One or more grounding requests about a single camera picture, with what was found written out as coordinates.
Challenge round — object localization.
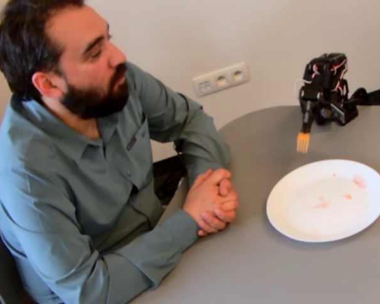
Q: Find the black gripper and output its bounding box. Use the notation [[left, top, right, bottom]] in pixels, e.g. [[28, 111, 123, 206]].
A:
[[298, 84, 321, 133]]

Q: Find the orange fork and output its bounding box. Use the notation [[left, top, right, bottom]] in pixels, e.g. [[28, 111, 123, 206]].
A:
[[296, 130, 310, 155]]

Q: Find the man's right forearm green sleeve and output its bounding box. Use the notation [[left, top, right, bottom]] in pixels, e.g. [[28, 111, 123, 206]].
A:
[[99, 207, 201, 288]]

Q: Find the man's left forearm green sleeve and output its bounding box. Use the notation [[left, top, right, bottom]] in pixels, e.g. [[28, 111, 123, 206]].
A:
[[179, 125, 232, 177]]

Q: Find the man's left hand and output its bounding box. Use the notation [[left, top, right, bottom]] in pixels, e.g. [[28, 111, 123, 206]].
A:
[[196, 179, 240, 238]]

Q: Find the man's right hand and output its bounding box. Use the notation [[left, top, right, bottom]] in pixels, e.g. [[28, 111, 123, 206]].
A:
[[182, 168, 234, 222]]

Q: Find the black table clamp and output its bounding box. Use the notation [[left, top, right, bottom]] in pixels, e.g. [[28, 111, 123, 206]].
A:
[[346, 87, 369, 115]]

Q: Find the white round plate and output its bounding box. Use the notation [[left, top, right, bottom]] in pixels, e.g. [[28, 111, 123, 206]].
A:
[[265, 159, 380, 244]]

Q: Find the bearded man green shirt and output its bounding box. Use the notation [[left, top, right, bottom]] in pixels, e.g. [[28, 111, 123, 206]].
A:
[[0, 0, 232, 304]]

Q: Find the small camera board module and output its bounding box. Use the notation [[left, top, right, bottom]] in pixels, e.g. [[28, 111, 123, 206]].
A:
[[319, 103, 346, 127]]

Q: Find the white wall socket strip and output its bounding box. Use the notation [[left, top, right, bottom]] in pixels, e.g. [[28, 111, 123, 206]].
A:
[[191, 61, 252, 99]]

